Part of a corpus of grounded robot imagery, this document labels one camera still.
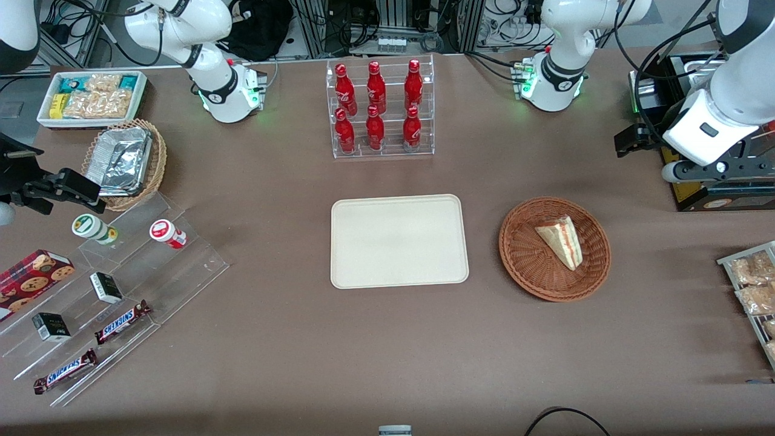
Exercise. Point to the large clear cracker bag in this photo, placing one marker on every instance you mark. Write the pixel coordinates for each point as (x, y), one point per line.
(100, 104)

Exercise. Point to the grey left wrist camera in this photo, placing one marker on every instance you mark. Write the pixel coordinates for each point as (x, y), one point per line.
(672, 172)

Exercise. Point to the small clear cracker bag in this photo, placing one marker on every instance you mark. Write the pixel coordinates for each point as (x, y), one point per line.
(103, 82)

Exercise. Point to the black bag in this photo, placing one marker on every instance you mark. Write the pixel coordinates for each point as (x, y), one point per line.
(257, 30)

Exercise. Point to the white rectangular snack bin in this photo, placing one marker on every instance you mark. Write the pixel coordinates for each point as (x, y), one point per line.
(140, 97)

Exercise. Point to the clear acrylic step display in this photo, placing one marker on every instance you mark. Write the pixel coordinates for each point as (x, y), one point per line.
(181, 272)

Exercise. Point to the grey device edge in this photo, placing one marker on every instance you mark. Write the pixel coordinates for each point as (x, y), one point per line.
(395, 430)

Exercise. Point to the clear fried snack bag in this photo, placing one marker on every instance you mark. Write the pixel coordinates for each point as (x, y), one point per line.
(771, 350)
(751, 269)
(757, 300)
(769, 328)

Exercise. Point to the yellow snack packet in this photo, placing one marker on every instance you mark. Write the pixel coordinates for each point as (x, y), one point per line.
(57, 106)

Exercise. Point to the green lid white cup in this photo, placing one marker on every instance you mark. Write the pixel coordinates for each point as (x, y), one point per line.
(91, 227)

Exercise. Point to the triangular sandwich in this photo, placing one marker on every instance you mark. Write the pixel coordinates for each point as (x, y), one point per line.
(562, 241)

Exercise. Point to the stacked aluminium foil trays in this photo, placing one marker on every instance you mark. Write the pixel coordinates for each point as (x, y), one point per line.
(118, 160)

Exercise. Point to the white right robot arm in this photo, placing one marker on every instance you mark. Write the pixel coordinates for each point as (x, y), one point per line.
(181, 24)

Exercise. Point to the clear acrylic bottle rack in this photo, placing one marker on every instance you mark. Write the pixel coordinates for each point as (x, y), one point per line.
(381, 154)

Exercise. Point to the red plaid cookie box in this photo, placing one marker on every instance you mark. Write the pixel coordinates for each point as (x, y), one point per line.
(30, 281)

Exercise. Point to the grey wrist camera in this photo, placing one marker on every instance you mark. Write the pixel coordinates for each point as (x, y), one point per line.
(5, 214)
(672, 172)

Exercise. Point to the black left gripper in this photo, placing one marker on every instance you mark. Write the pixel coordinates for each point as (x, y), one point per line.
(654, 131)

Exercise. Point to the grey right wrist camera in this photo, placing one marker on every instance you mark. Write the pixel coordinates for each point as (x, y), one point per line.
(5, 214)

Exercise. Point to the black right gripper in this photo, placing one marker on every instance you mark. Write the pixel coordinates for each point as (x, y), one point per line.
(13, 172)

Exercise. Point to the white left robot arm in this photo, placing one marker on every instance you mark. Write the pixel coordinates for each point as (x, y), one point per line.
(563, 36)

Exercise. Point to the cream rectangular tray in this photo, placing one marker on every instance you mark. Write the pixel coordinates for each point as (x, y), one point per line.
(399, 241)

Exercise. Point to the black hot food warmer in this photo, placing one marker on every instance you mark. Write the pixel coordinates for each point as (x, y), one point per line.
(696, 194)

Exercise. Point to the Snickers chocolate bar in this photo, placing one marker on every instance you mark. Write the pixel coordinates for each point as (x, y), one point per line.
(65, 371)
(121, 323)

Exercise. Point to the red lid white cup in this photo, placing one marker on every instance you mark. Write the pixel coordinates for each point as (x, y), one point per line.
(166, 232)

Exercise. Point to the light wicker basket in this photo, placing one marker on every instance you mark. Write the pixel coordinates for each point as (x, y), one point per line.
(158, 163)

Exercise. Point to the brown round wicker basket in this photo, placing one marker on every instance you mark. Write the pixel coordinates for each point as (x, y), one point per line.
(527, 254)

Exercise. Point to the teal snack packet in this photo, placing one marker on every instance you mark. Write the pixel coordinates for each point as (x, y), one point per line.
(129, 82)
(72, 85)

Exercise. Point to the small black box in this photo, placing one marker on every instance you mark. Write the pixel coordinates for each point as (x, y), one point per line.
(106, 287)
(51, 327)

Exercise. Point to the white power strip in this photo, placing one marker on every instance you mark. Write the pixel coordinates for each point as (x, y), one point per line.
(391, 43)

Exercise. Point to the red cola bottle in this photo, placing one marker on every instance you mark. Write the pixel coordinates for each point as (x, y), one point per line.
(376, 89)
(345, 134)
(413, 88)
(346, 91)
(375, 130)
(412, 132)

